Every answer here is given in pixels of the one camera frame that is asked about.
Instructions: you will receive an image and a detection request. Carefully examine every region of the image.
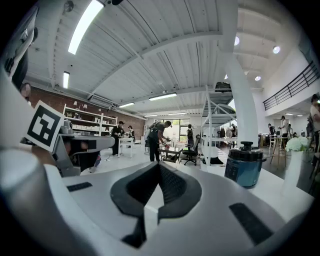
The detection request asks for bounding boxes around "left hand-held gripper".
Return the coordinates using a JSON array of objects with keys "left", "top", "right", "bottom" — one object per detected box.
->
[{"left": 24, "top": 99, "right": 116, "bottom": 178}]

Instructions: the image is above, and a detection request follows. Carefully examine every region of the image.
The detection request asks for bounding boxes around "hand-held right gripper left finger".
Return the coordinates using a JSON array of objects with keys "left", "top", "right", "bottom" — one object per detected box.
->
[{"left": 45, "top": 161, "right": 161, "bottom": 256}]

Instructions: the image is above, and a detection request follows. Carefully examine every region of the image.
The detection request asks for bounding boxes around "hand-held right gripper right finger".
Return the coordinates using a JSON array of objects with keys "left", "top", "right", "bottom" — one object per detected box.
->
[{"left": 139, "top": 161, "right": 287, "bottom": 256}]

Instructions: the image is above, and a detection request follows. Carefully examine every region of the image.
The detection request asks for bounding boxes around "person's left forearm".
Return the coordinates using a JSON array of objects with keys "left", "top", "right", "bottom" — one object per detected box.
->
[{"left": 21, "top": 143, "right": 57, "bottom": 166}]

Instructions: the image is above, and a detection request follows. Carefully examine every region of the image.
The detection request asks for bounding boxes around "person's left hand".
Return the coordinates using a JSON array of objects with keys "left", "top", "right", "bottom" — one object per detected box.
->
[{"left": 63, "top": 140, "right": 89, "bottom": 154}]

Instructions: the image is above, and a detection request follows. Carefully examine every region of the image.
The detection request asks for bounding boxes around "white small table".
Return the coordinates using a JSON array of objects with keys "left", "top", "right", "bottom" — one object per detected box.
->
[{"left": 118, "top": 137, "right": 135, "bottom": 159}]

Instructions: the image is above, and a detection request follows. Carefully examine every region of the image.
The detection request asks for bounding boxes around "black cloth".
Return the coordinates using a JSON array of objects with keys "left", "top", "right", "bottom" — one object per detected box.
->
[{"left": 202, "top": 156, "right": 225, "bottom": 166}]

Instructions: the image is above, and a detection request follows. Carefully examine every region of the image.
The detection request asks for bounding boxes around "black office chair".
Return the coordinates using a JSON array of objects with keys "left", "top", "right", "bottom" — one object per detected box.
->
[{"left": 180, "top": 134, "right": 202, "bottom": 166}]

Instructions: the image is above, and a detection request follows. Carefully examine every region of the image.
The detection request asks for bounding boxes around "glass coffee table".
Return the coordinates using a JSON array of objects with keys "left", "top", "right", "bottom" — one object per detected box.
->
[{"left": 157, "top": 146, "right": 184, "bottom": 165}]

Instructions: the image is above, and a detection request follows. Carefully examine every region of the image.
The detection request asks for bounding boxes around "white vase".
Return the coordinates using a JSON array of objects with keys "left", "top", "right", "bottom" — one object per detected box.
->
[{"left": 281, "top": 149, "right": 305, "bottom": 198}]

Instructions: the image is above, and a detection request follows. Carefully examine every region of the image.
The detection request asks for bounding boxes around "person's white shirt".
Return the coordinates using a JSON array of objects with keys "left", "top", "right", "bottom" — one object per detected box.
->
[{"left": 0, "top": 4, "right": 41, "bottom": 151}]

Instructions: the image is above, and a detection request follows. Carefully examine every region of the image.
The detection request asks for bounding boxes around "wooden stool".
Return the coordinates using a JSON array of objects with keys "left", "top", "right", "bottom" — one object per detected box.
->
[{"left": 270, "top": 136, "right": 288, "bottom": 167}]

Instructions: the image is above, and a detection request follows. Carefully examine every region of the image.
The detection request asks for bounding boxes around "white round column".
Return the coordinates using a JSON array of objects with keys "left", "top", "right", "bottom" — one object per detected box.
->
[{"left": 217, "top": 0, "right": 260, "bottom": 151}]

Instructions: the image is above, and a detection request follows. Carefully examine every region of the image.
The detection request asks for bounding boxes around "grey chest harness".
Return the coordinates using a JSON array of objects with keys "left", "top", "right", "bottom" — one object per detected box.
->
[{"left": 4, "top": 24, "right": 39, "bottom": 89}]

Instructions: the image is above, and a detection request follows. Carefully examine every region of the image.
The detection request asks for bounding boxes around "black suitcase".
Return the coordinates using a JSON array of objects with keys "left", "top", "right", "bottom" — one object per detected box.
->
[{"left": 214, "top": 81, "right": 232, "bottom": 94}]

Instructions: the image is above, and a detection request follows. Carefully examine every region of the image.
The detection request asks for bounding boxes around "black mezzanine railing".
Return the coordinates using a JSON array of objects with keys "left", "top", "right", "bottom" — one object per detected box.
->
[{"left": 262, "top": 60, "right": 320, "bottom": 112}]

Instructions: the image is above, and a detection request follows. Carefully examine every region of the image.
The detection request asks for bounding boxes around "white wall shelf unit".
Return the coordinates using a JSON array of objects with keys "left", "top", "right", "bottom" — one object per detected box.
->
[{"left": 62, "top": 103, "right": 119, "bottom": 138}]

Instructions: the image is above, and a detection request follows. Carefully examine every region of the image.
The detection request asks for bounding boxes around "white wall air conditioner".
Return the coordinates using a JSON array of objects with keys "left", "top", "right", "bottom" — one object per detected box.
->
[{"left": 88, "top": 95, "right": 115, "bottom": 106}]

